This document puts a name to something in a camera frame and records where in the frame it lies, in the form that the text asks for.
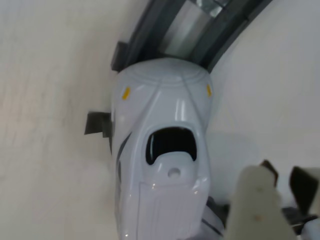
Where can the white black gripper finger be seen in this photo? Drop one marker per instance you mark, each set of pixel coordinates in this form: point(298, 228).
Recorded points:
point(303, 190)

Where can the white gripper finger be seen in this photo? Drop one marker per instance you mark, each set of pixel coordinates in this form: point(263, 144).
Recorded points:
point(252, 205)

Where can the white Shinkansen locomotive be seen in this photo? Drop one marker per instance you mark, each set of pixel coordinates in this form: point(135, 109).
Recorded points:
point(160, 105)

